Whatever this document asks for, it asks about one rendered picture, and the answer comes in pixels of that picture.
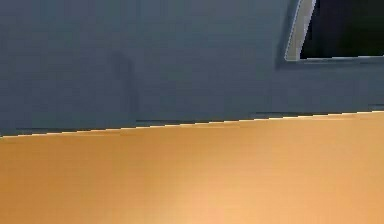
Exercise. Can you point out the dark window with pale frame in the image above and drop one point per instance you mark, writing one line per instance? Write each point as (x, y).
(346, 30)

